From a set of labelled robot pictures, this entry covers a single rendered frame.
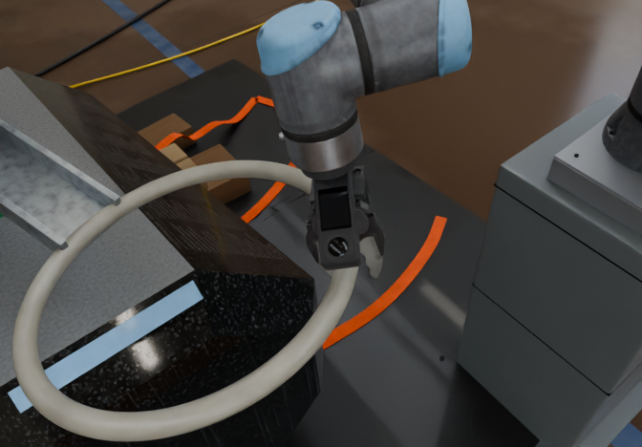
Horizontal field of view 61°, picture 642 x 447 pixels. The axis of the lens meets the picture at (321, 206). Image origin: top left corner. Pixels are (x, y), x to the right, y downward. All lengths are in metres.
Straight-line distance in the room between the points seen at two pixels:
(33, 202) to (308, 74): 0.62
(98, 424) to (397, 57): 0.50
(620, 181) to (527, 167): 0.18
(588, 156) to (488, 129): 1.55
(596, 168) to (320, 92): 0.70
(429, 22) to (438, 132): 2.09
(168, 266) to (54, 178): 0.25
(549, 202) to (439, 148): 1.43
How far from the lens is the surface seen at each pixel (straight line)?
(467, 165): 2.48
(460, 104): 2.84
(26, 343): 0.82
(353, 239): 0.63
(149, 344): 1.01
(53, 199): 1.04
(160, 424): 0.64
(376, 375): 1.81
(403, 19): 0.57
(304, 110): 0.58
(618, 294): 1.21
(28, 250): 1.18
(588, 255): 1.19
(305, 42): 0.54
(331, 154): 0.61
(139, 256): 1.07
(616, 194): 1.12
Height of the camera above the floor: 1.63
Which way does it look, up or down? 46 degrees down
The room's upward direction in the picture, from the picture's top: 5 degrees counter-clockwise
